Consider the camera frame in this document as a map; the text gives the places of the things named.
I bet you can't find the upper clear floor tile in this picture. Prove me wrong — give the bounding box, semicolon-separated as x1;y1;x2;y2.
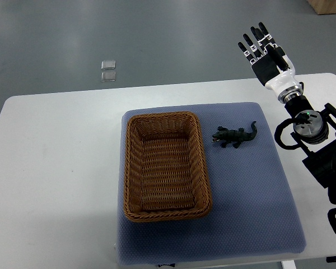
101;60;116;70

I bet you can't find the white table leg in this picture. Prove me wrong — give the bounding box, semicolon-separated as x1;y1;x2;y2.
281;260;297;269

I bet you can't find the dark toy crocodile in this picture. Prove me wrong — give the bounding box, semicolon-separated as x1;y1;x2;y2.
212;121;257;149

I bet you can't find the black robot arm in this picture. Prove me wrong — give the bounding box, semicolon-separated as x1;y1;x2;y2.
238;22;336;205

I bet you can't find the black cable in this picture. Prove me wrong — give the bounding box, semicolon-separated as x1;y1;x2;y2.
274;117;305;149

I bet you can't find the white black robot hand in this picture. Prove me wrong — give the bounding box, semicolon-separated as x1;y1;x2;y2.
238;22;303;100

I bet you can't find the brown wicker basket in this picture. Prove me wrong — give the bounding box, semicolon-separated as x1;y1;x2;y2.
123;111;212;222

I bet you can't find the blue grey cushion mat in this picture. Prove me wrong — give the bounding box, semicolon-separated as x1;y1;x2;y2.
116;102;306;266

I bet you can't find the wooden box corner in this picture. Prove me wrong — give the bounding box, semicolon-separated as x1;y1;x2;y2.
307;0;336;15

